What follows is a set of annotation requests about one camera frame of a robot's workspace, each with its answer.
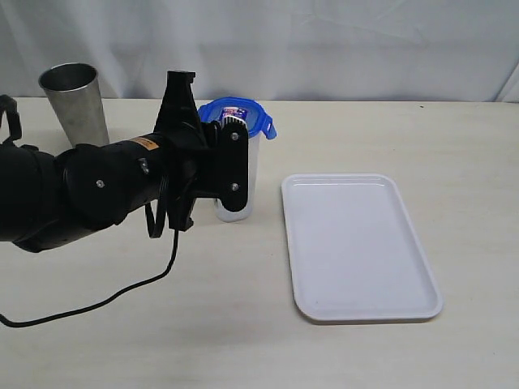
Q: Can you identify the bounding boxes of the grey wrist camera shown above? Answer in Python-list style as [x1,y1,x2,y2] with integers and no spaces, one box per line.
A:
[196,121,248,212]

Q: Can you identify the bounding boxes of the blue container lid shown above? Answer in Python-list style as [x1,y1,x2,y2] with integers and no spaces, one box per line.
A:
[198,96,277,140]

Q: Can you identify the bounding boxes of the stainless steel cup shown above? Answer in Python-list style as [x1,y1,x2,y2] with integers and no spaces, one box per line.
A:
[38,62,109,147]

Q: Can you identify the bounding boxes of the white plastic tray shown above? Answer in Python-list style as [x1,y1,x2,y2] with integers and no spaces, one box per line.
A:
[281,173,444,324]

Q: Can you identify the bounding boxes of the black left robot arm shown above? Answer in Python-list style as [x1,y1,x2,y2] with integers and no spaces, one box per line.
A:
[1,71,218,253]

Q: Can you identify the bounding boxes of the clear plastic container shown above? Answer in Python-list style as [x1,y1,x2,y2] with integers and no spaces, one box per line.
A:
[214,135,260,223]

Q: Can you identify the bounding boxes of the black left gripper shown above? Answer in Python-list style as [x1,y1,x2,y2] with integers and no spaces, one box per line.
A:
[152,71,219,231]

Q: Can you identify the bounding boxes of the white backdrop curtain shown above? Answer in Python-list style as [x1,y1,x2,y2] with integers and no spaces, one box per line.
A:
[1,1,518,102]

